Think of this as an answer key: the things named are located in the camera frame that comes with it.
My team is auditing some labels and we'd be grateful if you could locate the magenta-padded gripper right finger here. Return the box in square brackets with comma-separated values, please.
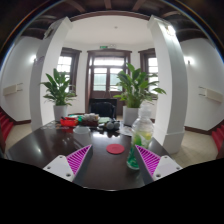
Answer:
[134, 144, 183, 186]

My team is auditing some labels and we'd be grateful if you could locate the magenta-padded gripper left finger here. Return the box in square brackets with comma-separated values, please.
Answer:
[42, 144, 94, 186]

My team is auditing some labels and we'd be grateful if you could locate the clear green-labelled drink bottle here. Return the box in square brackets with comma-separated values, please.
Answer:
[126, 104, 155, 171]

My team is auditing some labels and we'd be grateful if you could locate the flat round red coaster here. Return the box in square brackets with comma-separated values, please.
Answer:
[106, 143, 126, 155]

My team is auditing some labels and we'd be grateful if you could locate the brown basket of items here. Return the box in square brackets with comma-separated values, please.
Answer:
[80, 113, 100, 128]

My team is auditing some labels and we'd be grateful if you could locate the black chair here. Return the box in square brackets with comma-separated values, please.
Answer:
[89, 98, 118, 119]

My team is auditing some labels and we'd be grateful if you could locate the slim potted plant white pot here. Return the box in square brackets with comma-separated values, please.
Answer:
[39, 68, 78, 123]

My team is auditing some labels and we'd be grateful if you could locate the bushy potted plant white pot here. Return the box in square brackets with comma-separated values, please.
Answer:
[113, 63, 167, 127]

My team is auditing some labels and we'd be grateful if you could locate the brown wooden glazed door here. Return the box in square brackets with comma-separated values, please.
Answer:
[84, 49, 133, 114]

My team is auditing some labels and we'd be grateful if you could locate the wide brown-framed window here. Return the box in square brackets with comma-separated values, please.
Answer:
[56, 47, 83, 94]

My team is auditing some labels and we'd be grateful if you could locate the narrow brown-framed window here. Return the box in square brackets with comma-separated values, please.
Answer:
[138, 48, 159, 101]

